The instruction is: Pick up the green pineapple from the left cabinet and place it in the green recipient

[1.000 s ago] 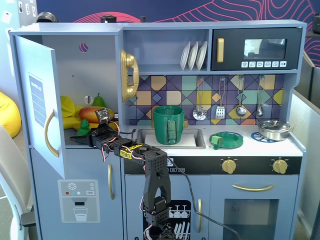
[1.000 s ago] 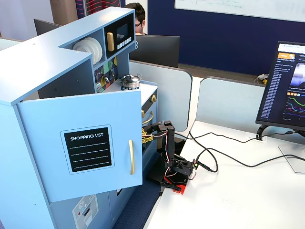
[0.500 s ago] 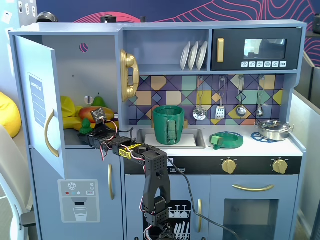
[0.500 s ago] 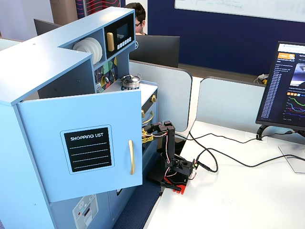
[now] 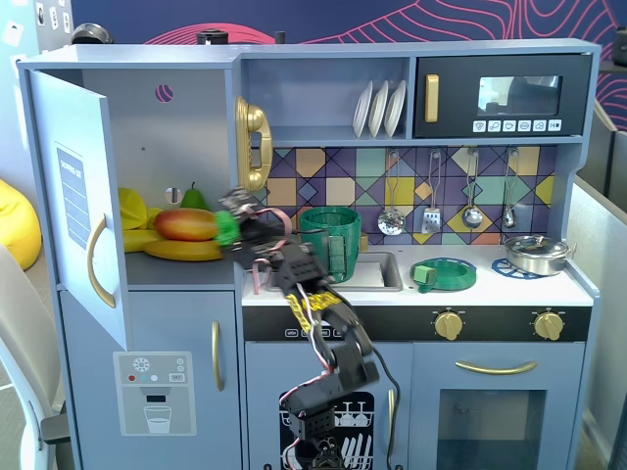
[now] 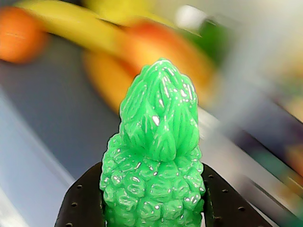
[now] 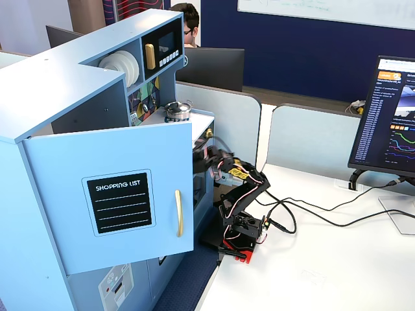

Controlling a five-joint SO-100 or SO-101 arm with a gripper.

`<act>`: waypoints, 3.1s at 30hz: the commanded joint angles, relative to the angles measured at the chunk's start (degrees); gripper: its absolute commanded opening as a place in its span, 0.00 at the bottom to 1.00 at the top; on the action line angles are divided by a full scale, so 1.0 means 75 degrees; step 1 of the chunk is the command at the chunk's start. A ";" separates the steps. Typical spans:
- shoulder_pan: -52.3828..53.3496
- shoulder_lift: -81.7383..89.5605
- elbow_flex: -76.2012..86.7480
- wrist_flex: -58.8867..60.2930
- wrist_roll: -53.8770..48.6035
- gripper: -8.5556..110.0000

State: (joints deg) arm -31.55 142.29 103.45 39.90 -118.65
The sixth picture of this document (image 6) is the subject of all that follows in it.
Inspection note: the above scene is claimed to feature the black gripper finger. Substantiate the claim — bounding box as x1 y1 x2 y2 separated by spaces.
53 161 106 227
202 163 273 227

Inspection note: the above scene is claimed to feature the green toy pineapple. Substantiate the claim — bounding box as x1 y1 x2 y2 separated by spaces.
99 57 206 227

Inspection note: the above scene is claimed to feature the green toy pear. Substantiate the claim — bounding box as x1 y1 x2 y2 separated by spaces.
187 21 228 64

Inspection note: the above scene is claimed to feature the red yellow toy mango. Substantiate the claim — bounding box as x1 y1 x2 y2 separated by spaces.
82 20 214 114

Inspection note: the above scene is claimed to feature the yellow toy banana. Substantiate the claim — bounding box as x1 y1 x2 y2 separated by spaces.
14 0 133 57

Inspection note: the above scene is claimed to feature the orange toy fruit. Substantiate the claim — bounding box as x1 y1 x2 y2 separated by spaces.
0 6 48 64

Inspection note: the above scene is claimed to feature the yellow toy pepper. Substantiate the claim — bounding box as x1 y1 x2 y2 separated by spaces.
82 0 171 24

